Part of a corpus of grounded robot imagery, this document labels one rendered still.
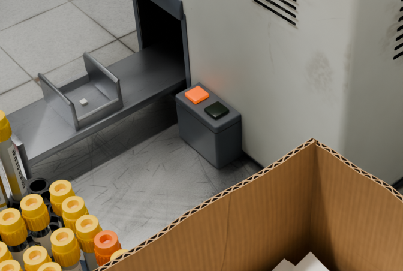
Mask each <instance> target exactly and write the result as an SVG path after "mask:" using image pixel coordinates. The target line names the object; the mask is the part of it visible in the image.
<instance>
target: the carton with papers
mask: <svg viewBox="0 0 403 271"><path fill-rule="evenodd" d="M93 271H403V196H402V195H401V194H400V193H399V192H398V191H396V190H395V189H394V188H393V187H391V186H390V185H388V184H387V183H385V182H383V181H382V180H380V179H379V178H377V177H375V176H373V175H371V174H369V173H367V172H365V171H363V170H362V169H360V168H359V167H357V166H356V165H354V164H353V163H352V162H350V161H349V160H347V159H345V158H344V157H343V156H342V155H340V154H339V153H337V152H336V151H334V150H333V149H332V148H330V147H328V146H326V145H325V144H322V143H320V142H319V141H318V140H316V139H314V138H311V139H309V140H308V141H306V142H304V143H303V144H302V145H300V146H298V147H297V148H295V149H294V150H292V151H291V152H289V153H288V154H286V155H285V156H283V157H282V158H281V159H279V160H277V161H276V162H274V163H273V164H271V165H270V166H268V167H266V168H265V169H263V170H262V171H260V172H258V173H256V174H254V175H253V176H251V177H249V178H247V179H245V180H244V181H242V182H240V183H238V184H236V185H234V186H232V187H230V188H228V189H226V190H225V191H223V192H221V193H219V194H217V195H216V196H214V197H212V198H210V199H208V200H206V201H205V202H203V203H202V204H200V205H198V206H196V207H195V208H193V209H191V210H189V211H187V212H185V213H184V214H183V215H181V216H180V217H179V218H177V219H176V220H174V221H173V222H172V223H170V224H169V225H168V226H166V227H165V228H163V229H162V230H161V231H159V232H158V233H157V234H154V235H153V236H152V237H150V238H148V239H146V240H145V241H143V242H142V243H140V244H139V245H137V246H135V247H134V248H132V249H130V250H129V251H127V252H124V253H123V254H121V255H119V256H118V257H116V258H115V259H113V260H111V261H109V262H108V263H106V264H104V265H102V266H101V267H99V268H97V269H95V270H93Z"/></svg>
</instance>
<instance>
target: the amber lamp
mask: <svg viewBox="0 0 403 271"><path fill-rule="evenodd" d="M185 96H186V97H187V98H188V99H189V100H191V101H192V102H193V103H194V104H197V103H199V102H200V101H202V100H204V99H206V98H207V97H209V94H208V93H207V92H206V91H205V90H203V89H202V88H201V87H199V86H197V87H195V88H193V89H191V90H189V91H188V92H186V93H185Z"/></svg>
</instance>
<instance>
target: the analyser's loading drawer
mask: <svg viewBox="0 0 403 271"><path fill-rule="evenodd" d="M83 60H84V63H85V69H86V70H85V71H83V72H81V73H78V74H76V75H75V76H72V77H70V78H69V79H66V80H64V81H62V82H60V83H58V84H56V85H54V84H53V83H52V82H51V81H50V80H48V79H47V78H46V77H45V76H44V75H43V74H41V73H38V75H37V76H38V77H39V80H40V84H41V88H42V91H43V95H44V97H43V98H41V99H39V100H37V101H35V102H33V103H30V104H28V105H27V106H24V107H22V108H21V109H18V110H16V111H15V112H12V113H10V114H8V115H6V118H7V119H8V121H9V123H10V127H11V130H12V135H11V139H12V142H13V145H14V149H15V151H16V155H17V159H18V161H19V165H20V169H21V171H22V174H23V176H24V177H25V178H26V180H28V179H30V178H32V177H33V175H32V171H31V167H32V166H33V165H36V164H38V163H39V162H41V161H43V160H45V159H47V158H49V157H51V156H52V155H54V154H56V153H58V152H60V151H62V150H64V149H66V148H68V147H70V146H72V145H74V144H75V143H77V142H79V141H81V140H83V139H85V138H87V137H89V136H91V135H93V134H95V133H97V132H98V131H100V130H102V129H104V128H106V127H108V126H109V125H111V124H113V123H115V122H117V121H119V120H121V119H123V118H125V117H127V116H129V115H131V114H132V113H134V112H136V111H138V110H140V109H142V108H144V107H146V106H148V105H150V104H152V103H154V102H155V101H157V100H159V99H161V98H163V97H165V96H166V95H168V94H170V93H172V92H174V91H176V90H178V89H180V88H182V87H184V86H186V85H187V83H186V75H185V62H184V48H183V41H181V40H180V39H178V38H177V37H176V36H174V35H171V36H169V37H167V38H165V39H163V40H161V41H159V42H157V43H155V44H152V45H150V46H148V47H146V48H144V49H142V50H140V51H138V52H136V53H133V54H132V55H129V56H127V57H126V58H123V59H121V60H120V61H117V62H115V63H113V64H111V65H109V66H107V67H105V66H103V65H102V64H101V63H100V62H98V61H97V60H96V59H95V58H94V57H93V56H91V55H90V54H89V53H88V52H86V51H85V52H84V53H83ZM82 99H85V100H86V101H88V104H87V105H85V106H81V105H80V103H79V101H80V100H82Z"/></svg>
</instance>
